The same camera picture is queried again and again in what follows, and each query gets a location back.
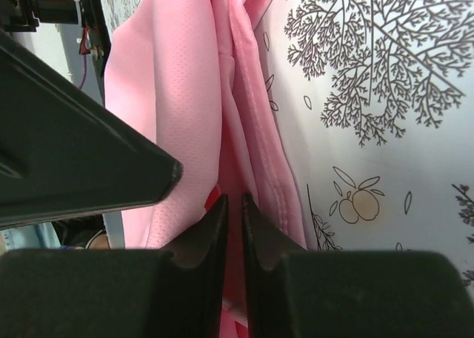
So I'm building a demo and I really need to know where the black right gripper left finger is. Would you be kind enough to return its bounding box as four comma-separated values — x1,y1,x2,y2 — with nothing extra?
1,196,229,337

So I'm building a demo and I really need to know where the pink t shirt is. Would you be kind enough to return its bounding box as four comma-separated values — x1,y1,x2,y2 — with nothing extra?
104,0,305,337

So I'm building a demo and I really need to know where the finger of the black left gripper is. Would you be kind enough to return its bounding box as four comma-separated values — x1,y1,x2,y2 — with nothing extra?
1,33,183,229

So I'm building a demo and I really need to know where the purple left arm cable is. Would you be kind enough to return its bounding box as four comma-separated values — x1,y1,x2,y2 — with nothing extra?
76,52,91,90

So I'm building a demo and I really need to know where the floral patterned table mat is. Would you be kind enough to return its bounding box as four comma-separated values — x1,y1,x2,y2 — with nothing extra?
108,0,473,289

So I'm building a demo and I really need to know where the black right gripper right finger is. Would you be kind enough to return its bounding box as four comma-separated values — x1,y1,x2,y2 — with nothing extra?
242,195,473,337

